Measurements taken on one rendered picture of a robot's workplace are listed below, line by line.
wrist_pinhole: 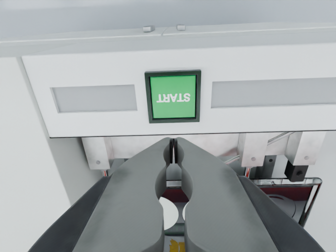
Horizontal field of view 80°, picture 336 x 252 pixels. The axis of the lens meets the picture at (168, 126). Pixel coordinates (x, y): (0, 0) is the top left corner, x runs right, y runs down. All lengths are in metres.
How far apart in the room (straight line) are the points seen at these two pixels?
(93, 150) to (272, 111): 0.25
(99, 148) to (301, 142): 0.30
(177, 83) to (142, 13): 0.98
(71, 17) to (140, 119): 1.08
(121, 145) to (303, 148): 0.28
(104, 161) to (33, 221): 0.13
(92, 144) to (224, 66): 0.22
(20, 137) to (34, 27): 1.11
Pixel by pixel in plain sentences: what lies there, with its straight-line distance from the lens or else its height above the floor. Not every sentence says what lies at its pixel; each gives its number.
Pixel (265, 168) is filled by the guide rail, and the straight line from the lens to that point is 0.44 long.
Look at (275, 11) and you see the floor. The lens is 1.27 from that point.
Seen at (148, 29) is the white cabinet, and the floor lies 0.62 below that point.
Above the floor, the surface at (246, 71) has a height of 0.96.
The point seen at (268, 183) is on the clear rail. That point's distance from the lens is 0.39.
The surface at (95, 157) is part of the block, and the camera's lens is 0.34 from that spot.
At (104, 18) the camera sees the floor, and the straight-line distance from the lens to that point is 1.22.
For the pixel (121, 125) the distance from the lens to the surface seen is 0.24.
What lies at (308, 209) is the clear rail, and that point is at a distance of 0.47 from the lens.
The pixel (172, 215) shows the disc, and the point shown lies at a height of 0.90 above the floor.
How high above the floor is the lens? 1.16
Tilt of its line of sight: 63 degrees down
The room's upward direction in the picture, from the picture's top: 177 degrees counter-clockwise
